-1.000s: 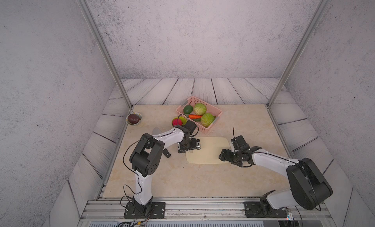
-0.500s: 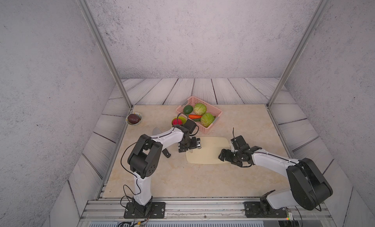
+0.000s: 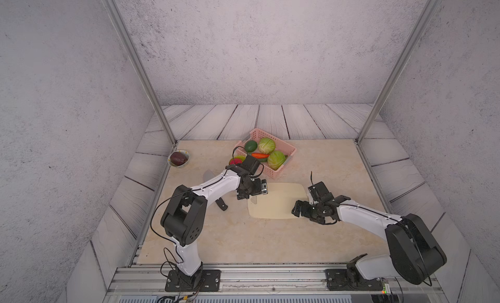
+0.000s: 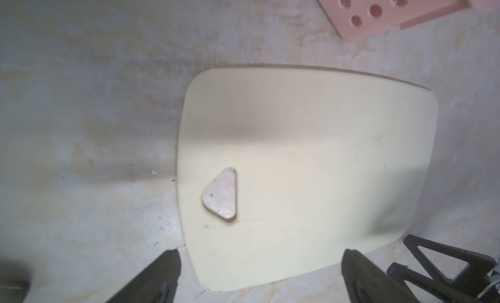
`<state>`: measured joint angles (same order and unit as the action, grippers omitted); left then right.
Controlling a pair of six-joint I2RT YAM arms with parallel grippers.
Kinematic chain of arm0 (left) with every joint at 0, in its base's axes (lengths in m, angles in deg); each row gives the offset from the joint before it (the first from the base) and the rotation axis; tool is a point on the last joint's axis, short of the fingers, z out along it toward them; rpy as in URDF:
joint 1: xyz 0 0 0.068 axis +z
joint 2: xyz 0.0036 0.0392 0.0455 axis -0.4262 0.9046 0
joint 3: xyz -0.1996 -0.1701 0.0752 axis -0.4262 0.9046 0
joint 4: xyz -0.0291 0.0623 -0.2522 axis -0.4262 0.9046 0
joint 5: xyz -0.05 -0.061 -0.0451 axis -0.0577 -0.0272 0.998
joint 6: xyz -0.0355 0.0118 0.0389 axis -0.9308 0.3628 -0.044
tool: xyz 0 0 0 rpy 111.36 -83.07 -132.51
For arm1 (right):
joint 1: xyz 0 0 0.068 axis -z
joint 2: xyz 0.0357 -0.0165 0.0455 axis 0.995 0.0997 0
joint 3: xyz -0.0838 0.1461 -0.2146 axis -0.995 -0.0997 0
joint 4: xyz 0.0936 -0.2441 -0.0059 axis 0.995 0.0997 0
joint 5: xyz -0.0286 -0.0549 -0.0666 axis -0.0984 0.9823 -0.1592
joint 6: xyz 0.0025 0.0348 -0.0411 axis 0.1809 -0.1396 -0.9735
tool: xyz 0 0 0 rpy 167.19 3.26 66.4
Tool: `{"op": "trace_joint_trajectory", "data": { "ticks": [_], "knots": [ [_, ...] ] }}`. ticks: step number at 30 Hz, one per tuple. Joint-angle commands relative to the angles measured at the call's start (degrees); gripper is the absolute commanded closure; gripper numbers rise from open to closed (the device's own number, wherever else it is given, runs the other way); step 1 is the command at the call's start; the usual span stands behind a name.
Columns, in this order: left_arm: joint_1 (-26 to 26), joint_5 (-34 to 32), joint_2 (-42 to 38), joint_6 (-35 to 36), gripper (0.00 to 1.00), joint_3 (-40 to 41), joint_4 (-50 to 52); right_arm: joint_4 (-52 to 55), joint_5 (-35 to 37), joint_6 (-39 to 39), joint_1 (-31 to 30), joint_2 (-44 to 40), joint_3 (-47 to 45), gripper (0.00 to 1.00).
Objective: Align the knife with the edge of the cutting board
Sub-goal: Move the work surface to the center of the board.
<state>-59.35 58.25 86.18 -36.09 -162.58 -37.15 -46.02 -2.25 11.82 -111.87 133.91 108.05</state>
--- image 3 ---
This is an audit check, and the dark green avocado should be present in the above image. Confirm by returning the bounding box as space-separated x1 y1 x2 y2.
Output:
244 140 258 153

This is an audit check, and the green cabbage rear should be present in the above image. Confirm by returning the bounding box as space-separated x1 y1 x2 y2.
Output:
258 138 276 154

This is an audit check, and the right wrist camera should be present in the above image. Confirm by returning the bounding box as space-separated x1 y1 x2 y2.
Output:
308 181 335 204

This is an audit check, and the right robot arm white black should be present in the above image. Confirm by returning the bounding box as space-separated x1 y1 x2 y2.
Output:
292 195 447 285

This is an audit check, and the aluminium front rail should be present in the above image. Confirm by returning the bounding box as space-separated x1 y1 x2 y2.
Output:
104 264 447 302

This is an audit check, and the red pink fruit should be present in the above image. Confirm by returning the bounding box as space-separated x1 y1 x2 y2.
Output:
229 158 242 165

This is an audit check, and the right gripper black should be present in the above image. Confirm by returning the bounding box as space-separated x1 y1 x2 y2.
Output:
290 199 323 224

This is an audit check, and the pink perforated plastic basket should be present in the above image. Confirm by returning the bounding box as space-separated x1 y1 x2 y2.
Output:
233 128 297 179

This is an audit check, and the cleaver knife black handle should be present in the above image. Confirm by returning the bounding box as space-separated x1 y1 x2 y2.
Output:
202 169 229 212

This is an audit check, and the patterned ceramic bowl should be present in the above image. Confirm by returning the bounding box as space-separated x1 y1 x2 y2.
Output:
168 150 190 168

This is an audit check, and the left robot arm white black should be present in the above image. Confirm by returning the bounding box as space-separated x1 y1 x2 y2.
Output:
160 156 267 277

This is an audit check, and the left aluminium frame post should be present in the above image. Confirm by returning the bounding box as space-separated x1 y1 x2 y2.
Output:
102 0 177 146

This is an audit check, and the lime green bowl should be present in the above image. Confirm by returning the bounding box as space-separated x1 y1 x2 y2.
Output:
232 155 246 163

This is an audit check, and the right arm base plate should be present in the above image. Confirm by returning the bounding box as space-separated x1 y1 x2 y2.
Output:
325 269 384 291

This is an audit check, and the right aluminium frame post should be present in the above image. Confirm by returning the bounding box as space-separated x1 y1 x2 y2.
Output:
355 0 441 146

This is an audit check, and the orange carrot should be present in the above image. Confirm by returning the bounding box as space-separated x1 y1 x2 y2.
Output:
251 153 269 159

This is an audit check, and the aluminium frame post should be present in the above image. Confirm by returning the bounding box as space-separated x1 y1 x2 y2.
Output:
355 0 441 146
102 0 177 146

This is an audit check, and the green cabbage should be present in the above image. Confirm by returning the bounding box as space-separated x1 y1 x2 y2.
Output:
267 151 287 171
258 138 276 154

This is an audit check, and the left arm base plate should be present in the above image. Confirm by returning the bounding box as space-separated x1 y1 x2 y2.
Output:
165 269 221 293

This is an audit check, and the green cabbage front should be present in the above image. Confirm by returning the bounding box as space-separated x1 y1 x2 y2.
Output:
267 151 287 171

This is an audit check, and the dark brown fruit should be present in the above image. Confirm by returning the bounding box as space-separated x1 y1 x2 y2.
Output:
169 151 188 166

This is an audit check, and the cream plastic cutting board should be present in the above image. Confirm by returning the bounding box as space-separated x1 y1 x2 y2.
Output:
247 183 309 220

